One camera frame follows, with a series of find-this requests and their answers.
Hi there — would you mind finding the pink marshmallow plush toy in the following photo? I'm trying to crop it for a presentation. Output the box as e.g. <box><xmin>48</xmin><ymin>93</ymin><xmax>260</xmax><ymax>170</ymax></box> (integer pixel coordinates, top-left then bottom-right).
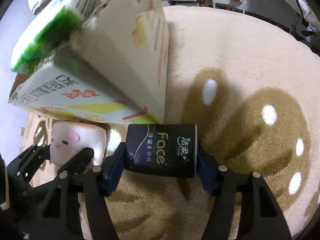
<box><xmin>50</xmin><ymin>121</ymin><xmax>107</xmax><ymax>167</ymax></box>

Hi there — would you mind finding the black Face tissue pack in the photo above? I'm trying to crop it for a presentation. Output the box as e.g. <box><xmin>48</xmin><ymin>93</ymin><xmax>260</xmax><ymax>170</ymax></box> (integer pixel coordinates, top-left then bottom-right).
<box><xmin>125</xmin><ymin>124</ymin><xmax>197</xmax><ymax>178</ymax></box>

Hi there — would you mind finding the green white tissue pack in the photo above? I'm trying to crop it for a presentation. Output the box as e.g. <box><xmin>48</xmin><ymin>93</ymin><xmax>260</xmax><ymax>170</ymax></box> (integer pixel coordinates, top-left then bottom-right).
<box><xmin>10</xmin><ymin>0</ymin><xmax>100</xmax><ymax>75</ymax></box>

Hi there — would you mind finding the open cardboard box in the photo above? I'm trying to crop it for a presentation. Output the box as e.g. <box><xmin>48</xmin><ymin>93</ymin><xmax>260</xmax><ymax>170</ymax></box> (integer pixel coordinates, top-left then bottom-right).
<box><xmin>8</xmin><ymin>0</ymin><xmax>169</xmax><ymax>124</ymax></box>

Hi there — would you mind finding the beige patterned round rug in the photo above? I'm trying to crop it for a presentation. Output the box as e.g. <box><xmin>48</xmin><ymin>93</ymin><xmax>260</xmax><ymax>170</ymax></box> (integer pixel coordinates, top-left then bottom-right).
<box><xmin>18</xmin><ymin>4</ymin><xmax>320</xmax><ymax>240</ymax></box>

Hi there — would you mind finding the wall socket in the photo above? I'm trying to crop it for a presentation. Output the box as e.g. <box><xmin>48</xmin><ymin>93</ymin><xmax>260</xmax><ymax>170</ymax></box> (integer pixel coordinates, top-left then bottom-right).
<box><xmin>20</xmin><ymin>127</ymin><xmax>25</xmax><ymax>137</ymax></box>

